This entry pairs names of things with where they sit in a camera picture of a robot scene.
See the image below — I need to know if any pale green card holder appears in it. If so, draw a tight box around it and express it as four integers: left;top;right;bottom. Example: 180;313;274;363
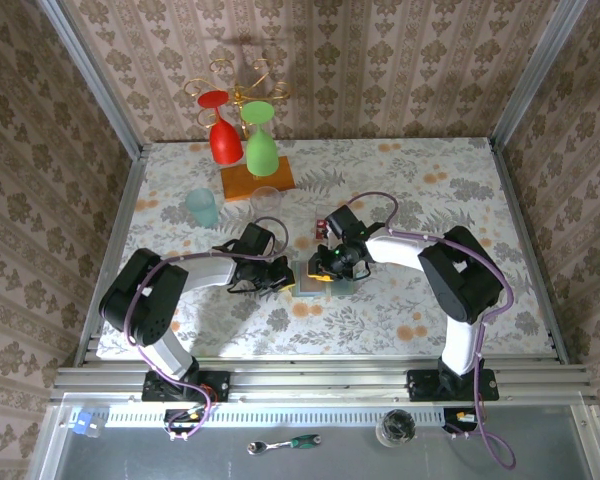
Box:
291;258;355;300

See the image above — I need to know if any clear plastic cup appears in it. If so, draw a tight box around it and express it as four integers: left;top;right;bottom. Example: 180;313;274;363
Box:
249;185;284;222

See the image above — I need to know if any teal plastic cup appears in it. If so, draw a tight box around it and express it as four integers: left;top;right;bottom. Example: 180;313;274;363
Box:
184;188;221;229

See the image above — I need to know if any green wine glass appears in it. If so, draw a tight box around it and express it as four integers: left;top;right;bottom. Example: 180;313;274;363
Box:
239;100;280;178

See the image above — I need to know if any red wine glass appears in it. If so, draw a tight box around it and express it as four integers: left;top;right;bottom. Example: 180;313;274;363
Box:
197;89;245;167

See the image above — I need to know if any clear glass jar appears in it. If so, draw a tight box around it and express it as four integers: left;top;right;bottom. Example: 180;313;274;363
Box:
375;408;417;448

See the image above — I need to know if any black connector block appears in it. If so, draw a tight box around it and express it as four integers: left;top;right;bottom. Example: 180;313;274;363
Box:
442;407;481;435
163;407;217;435

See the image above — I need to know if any grey metal tray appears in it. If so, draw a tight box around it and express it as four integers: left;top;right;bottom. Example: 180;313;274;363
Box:
29;392;600;480

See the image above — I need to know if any blue white plastic connector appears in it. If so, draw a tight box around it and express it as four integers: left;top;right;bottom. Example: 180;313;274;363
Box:
72;408;106;439

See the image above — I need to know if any gold wire rack wooden base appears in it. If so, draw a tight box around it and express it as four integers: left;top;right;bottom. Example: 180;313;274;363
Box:
183;57;297;203

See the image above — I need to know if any aluminium frame rail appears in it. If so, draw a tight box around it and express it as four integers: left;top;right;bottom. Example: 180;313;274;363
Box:
49;355;600;407

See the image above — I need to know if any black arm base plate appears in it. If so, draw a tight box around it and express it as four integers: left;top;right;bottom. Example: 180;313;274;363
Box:
142;370;231;403
407;368;500;403

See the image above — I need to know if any white perforated cable duct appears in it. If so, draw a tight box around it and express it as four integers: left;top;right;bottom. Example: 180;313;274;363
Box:
102;408;451;429

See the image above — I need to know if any ratchet wrench green handle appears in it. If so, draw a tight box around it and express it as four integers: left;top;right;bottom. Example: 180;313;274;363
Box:
246;433;323;456

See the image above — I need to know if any aluminium table side rail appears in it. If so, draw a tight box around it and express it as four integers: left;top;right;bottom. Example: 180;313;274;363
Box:
488;139;572;365
73;143;154;369

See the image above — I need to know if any aluminium frame post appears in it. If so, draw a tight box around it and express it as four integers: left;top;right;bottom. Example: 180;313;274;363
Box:
488;0;590;151
35;0;147;161

